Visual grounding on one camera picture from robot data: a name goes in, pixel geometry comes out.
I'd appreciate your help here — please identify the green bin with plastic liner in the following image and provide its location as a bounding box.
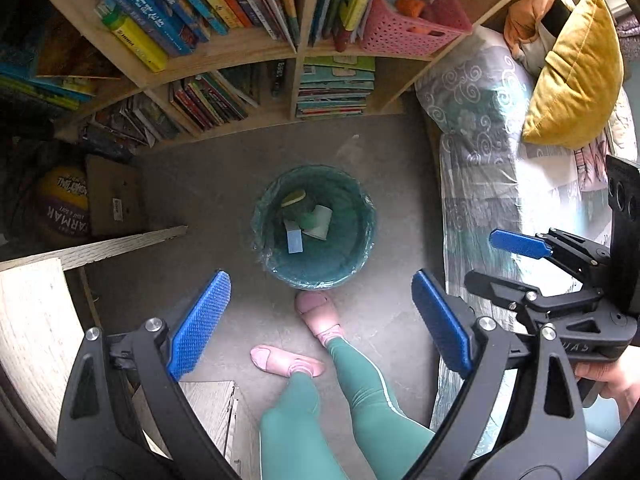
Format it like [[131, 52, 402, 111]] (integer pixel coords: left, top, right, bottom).
[[251, 165, 377, 292]]

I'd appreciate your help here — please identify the white paper cup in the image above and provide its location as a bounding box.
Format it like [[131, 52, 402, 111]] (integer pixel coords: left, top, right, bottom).
[[303, 204, 334, 240]]

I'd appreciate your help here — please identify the pink slipper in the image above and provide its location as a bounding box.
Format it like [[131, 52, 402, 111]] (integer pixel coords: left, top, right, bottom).
[[249, 344, 326, 379], [294, 291, 342, 347]]

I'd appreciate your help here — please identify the yellow pillow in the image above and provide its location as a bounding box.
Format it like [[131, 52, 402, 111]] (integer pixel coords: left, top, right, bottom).
[[521, 0, 625, 150]]

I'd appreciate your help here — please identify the row of small red books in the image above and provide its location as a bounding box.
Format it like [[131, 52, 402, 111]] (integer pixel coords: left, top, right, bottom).
[[167, 70, 262, 132]]

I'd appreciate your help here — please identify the person's left leg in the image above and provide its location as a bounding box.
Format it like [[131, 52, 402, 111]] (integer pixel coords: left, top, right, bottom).
[[259, 367, 353, 480]]

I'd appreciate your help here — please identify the row of tall colourful books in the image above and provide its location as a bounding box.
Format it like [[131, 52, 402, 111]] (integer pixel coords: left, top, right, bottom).
[[79, 0, 302, 74]]

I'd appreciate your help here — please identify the pink plastic basket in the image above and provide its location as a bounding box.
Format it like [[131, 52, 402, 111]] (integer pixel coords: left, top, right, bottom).
[[360, 0, 474, 59]]

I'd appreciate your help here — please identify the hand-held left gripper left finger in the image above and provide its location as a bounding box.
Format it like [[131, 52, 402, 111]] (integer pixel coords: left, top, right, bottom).
[[57, 270, 241, 480]]

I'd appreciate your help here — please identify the stack of blue books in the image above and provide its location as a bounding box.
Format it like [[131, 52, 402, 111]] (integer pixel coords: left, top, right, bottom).
[[0, 24, 122, 112]]

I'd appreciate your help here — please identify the person's right leg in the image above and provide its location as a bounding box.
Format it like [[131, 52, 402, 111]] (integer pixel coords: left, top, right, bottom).
[[326, 336, 437, 480]]

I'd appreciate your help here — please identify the flat stack of picture books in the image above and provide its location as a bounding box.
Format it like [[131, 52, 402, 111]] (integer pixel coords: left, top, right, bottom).
[[295, 55, 377, 121]]

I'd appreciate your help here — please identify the person's right hand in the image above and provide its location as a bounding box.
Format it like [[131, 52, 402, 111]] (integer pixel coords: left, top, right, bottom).
[[572, 344, 640, 412]]

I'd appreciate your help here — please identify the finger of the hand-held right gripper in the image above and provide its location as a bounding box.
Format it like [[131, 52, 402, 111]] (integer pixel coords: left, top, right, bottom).
[[489, 228, 614, 287], [464, 270, 608, 317]]

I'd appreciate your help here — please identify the light wooden cabinet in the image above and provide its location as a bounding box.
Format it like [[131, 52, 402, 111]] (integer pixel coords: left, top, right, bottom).
[[131, 379, 262, 480]]

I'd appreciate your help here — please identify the person's leg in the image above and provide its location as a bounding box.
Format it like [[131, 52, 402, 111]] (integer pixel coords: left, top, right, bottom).
[[326, 336, 437, 480], [259, 367, 353, 480]]

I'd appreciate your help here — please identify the bed with patterned sheet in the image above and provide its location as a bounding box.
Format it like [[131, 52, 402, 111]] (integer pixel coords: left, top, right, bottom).
[[415, 25, 640, 461]]

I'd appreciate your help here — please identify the orange cloth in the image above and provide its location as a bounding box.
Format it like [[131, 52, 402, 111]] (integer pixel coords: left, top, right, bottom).
[[504, 0, 577, 79]]

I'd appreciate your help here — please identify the wooden bookshelf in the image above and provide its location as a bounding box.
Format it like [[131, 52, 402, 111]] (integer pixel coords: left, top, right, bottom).
[[32, 0, 547, 152]]

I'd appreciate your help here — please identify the yellow purple basketball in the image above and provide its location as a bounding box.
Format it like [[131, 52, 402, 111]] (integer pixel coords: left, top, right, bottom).
[[31, 164, 92, 242]]

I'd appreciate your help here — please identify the pink floral cloth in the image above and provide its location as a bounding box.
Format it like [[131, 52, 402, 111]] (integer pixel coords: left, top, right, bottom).
[[574, 110, 637, 192]]

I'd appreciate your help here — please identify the brown cardboard box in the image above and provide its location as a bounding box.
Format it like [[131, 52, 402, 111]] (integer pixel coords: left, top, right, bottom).
[[84, 154, 147, 239]]

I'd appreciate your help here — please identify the pile of dark magazines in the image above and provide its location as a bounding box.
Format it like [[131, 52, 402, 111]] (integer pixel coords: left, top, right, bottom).
[[79, 94, 182, 150]]

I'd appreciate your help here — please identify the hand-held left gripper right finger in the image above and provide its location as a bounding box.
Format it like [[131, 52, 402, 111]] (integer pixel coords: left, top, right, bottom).
[[400, 269, 587, 480]]

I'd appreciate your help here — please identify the light wooden desk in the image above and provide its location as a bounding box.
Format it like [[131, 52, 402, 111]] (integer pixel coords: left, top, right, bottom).
[[0, 225, 189, 448]]

